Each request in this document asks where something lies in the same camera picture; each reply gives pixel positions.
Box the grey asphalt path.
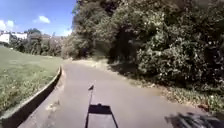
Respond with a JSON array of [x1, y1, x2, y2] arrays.
[[18, 59, 214, 128]]

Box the wood of green trees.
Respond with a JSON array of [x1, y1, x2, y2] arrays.
[[61, 0, 224, 92]]

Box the row of trees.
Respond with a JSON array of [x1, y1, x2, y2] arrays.
[[9, 28, 64, 57]]

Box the grass slope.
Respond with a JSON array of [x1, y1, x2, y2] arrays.
[[0, 44, 64, 116]]

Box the pale concrete kerb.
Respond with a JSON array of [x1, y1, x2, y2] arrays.
[[0, 64, 64, 128]]

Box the white building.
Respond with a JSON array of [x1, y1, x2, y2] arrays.
[[0, 31, 28, 45]]

